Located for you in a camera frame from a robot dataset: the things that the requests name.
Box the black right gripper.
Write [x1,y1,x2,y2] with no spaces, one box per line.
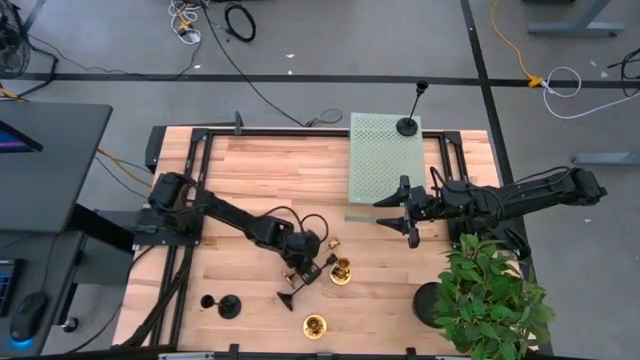
[372,174,444,250]

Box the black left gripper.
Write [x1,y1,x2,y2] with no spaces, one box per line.
[286,229,332,287]

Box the short black candlestick holder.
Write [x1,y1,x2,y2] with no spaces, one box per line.
[199,293,243,320]

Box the pale green perforated metal shelf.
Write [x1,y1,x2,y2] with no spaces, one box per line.
[344,112,429,224]

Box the short gold candlestick holder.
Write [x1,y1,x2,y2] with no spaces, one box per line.
[302,314,328,341]

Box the green potted plant black pot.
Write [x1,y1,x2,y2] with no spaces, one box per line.
[412,232,557,360]

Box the grey desk foot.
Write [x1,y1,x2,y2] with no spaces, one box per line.
[572,152,640,167]

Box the black standing desk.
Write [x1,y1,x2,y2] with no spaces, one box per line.
[0,102,136,357]

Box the black computer mouse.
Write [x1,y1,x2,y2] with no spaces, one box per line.
[9,292,50,344]

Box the black keyboard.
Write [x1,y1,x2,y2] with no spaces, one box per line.
[0,258,22,317]

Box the black computer monitor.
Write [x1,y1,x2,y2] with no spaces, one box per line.
[0,119,45,154]

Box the black floor fan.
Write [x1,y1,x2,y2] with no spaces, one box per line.
[0,0,32,80]

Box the black aluminium rig frame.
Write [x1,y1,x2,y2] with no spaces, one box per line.
[112,110,531,360]

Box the yellow extension cable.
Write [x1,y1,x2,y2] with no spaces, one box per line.
[489,0,546,89]

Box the long black floor cable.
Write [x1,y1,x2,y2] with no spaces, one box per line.
[199,0,345,129]

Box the thin yellow cable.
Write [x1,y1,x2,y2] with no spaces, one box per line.
[96,147,154,190]

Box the white floor cable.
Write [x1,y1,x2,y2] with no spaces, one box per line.
[541,66,640,121]

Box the coiled black cable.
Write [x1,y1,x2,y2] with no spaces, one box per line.
[223,2,258,44]

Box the black floor cable loop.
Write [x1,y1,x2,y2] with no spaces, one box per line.
[607,47,640,99]

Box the white cable bundle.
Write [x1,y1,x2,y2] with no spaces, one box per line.
[168,0,203,46]

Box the thin black floor cable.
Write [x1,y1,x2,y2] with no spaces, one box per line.
[27,37,204,81]

